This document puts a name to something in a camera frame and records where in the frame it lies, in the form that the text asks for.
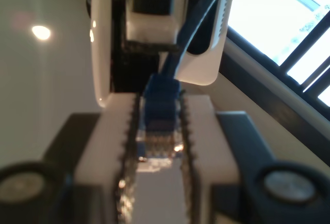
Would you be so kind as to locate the round ceiling light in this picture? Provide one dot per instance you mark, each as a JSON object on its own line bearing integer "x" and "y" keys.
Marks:
{"x": 41, "y": 32}

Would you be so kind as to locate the black framed window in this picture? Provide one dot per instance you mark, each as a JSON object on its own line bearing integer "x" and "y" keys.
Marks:
{"x": 283, "y": 79}

